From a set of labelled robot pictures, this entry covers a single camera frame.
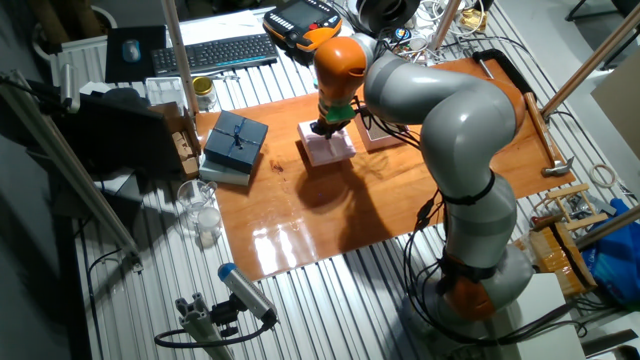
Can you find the round blue badge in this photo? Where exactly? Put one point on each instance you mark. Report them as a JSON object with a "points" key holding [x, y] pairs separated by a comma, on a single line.
{"points": [[402, 33]]}

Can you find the blue plastic bag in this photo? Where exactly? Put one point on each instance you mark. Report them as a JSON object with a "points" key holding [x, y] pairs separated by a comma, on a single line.
{"points": [[617, 255]]}

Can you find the orange and black teach pendant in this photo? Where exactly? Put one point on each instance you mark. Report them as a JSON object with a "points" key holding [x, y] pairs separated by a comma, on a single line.
{"points": [[302, 22]]}

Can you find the white rounded object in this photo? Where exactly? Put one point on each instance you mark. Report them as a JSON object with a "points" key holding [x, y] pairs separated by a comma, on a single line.
{"points": [[346, 31]]}

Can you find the glossy wooden board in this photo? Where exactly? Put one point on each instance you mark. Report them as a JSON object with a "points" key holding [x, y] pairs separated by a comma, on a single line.
{"points": [[280, 220]]}

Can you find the aluminium frame beam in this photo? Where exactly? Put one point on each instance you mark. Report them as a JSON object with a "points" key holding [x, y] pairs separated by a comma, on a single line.
{"points": [[65, 165]]}

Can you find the small clear plastic cup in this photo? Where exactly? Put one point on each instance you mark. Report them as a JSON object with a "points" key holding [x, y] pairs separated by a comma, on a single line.
{"points": [[209, 225]]}

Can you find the white paper sheets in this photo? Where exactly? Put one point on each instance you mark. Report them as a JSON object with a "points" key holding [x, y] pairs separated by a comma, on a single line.
{"points": [[220, 25]]}

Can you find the white gift box lid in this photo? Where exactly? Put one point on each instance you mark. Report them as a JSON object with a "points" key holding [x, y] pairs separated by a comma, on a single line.
{"points": [[330, 152]]}

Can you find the dark blue ribboned gift box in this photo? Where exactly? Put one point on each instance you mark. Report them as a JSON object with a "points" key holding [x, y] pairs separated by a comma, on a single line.
{"points": [[235, 142]]}

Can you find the gold shiny packet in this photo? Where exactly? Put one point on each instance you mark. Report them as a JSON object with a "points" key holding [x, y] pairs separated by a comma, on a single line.
{"points": [[474, 20]]}

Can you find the black mouse pad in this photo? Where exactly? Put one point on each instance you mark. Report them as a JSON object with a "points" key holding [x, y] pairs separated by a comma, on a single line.
{"points": [[150, 40]]}

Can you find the black chair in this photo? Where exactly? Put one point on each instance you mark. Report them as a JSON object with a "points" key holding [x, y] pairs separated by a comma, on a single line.
{"points": [[630, 5]]}

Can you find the beige cardboard sheet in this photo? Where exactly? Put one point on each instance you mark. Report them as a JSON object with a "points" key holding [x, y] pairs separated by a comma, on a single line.
{"points": [[622, 105]]}

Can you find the glass jar with yellow lid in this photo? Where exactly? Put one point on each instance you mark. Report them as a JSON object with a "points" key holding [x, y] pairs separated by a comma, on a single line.
{"points": [[204, 92]]}

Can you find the small wooden rack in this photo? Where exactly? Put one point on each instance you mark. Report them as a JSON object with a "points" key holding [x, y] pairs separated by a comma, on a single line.
{"points": [[570, 191]]}

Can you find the aluminium profile camera mount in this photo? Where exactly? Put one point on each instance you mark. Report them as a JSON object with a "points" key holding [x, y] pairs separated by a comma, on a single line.
{"points": [[202, 327]]}

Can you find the open pink box base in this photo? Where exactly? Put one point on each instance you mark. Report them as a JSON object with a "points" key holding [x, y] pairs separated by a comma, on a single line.
{"points": [[377, 136]]}

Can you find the silver camera with blue end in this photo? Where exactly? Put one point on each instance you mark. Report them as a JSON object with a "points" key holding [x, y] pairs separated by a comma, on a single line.
{"points": [[247, 292]]}

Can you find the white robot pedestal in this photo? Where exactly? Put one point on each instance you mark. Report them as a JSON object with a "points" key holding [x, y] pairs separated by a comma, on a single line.
{"points": [[542, 310]]}

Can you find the black filament spool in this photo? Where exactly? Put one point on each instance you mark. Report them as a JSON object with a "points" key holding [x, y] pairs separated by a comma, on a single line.
{"points": [[380, 15]]}

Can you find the grey computer mouse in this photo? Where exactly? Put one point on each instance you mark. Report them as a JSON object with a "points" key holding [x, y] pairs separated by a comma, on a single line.
{"points": [[131, 51]]}

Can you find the clear glass measuring cup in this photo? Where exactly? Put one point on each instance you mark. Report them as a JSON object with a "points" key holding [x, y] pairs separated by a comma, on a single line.
{"points": [[195, 197]]}

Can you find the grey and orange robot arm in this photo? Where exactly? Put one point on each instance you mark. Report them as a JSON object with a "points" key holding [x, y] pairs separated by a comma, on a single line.
{"points": [[460, 125]]}

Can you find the black computer keyboard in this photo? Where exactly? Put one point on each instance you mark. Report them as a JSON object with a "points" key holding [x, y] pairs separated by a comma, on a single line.
{"points": [[215, 54]]}

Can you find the wooden frame pole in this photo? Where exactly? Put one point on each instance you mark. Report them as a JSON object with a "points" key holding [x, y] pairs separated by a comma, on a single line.
{"points": [[446, 22], [177, 50], [590, 62], [607, 227]]}

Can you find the brown cardboard box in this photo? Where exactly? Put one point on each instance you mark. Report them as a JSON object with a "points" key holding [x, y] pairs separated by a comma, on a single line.
{"points": [[185, 145]]}

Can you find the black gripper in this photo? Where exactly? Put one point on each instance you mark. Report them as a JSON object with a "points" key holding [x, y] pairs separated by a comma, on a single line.
{"points": [[327, 128]]}

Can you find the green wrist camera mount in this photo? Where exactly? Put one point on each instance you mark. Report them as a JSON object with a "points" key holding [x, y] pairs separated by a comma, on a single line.
{"points": [[342, 115]]}

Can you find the taped cardboard package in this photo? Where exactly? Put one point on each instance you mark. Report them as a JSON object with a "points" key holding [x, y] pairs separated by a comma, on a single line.
{"points": [[560, 260]]}

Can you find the dark monitor panel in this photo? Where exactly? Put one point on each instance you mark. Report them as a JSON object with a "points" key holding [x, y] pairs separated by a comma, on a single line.
{"points": [[115, 135]]}

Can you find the clear plastic tray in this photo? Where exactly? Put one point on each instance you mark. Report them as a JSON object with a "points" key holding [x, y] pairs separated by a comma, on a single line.
{"points": [[165, 91]]}

